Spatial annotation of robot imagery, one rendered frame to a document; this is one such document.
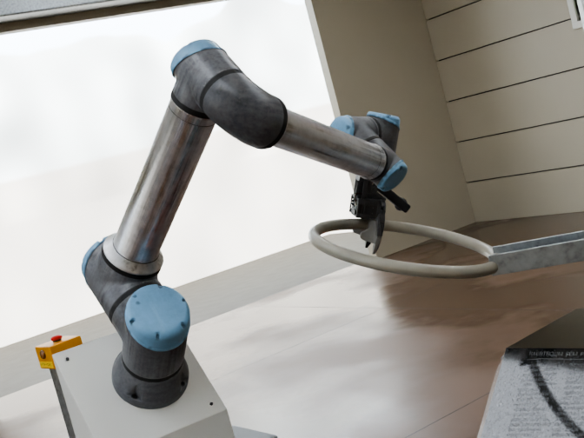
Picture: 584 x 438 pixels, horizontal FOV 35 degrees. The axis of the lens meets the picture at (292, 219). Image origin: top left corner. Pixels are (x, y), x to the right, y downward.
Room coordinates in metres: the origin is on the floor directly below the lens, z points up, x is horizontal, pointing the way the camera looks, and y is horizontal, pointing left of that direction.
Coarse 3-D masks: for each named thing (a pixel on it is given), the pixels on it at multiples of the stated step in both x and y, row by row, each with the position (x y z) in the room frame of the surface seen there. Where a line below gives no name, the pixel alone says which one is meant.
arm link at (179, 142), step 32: (192, 64) 1.90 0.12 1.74; (224, 64) 1.88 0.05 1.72; (192, 96) 1.91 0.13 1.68; (160, 128) 1.99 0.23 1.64; (192, 128) 1.95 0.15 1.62; (160, 160) 2.00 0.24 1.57; (192, 160) 2.01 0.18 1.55; (160, 192) 2.04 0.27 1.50; (128, 224) 2.11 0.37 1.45; (160, 224) 2.09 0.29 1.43; (96, 256) 2.21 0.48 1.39; (128, 256) 2.13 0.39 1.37; (160, 256) 2.20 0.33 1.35; (96, 288) 2.19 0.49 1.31; (128, 288) 2.14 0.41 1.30
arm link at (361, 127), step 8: (336, 120) 2.36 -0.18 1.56; (344, 120) 2.34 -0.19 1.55; (352, 120) 2.34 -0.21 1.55; (360, 120) 2.36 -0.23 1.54; (368, 120) 2.39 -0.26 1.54; (376, 120) 2.41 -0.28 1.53; (336, 128) 2.35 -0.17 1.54; (344, 128) 2.33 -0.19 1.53; (352, 128) 2.32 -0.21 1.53; (360, 128) 2.34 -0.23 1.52; (368, 128) 2.35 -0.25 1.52; (376, 128) 2.39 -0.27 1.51; (360, 136) 2.32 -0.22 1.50; (368, 136) 2.32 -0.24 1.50
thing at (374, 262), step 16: (320, 224) 2.35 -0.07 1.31; (336, 224) 2.42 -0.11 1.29; (352, 224) 2.46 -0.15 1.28; (384, 224) 2.49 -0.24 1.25; (400, 224) 2.50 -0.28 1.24; (416, 224) 2.50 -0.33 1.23; (320, 240) 2.19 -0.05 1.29; (448, 240) 2.44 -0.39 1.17; (464, 240) 2.41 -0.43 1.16; (336, 256) 2.12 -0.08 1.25; (352, 256) 2.09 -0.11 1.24; (368, 256) 2.07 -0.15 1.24; (400, 272) 2.05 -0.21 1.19; (416, 272) 2.04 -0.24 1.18; (432, 272) 2.04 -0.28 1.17; (448, 272) 2.05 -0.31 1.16; (464, 272) 2.06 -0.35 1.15; (480, 272) 2.09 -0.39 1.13
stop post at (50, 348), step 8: (64, 336) 3.15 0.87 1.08; (72, 336) 3.10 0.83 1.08; (80, 336) 3.09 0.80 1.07; (48, 344) 3.07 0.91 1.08; (56, 344) 3.03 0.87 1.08; (64, 344) 3.05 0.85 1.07; (72, 344) 3.06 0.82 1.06; (80, 344) 3.08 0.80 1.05; (48, 352) 3.03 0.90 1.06; (56, 352) 3.02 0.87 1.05; (40, 360) 3.09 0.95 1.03; (48, 360) 3.04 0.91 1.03; (56, 376) 3.06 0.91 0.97; (56, 384) 3.08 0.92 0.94; (56, 392) 3.09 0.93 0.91; (64, 400) 3.06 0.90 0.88; (64, 408) 3.07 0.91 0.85; (64, 416) 3.09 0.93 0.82; (72, 432) 3.07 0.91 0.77
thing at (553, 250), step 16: (528, 240) 2.24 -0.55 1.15; (544, 240) 2.22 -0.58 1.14; (560, 240) 2.21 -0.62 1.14; (576, 240) 2.09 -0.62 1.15; (496, 256) 2.15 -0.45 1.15; (512, 256) 2.14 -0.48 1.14; (528, 256) 2.13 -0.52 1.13; (544, 256) 2.11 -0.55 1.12; (560, 256) 2.10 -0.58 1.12; (576, 256) 2.09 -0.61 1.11; (496, 272) 2.15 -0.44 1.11; (512, 272) 2.14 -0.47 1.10
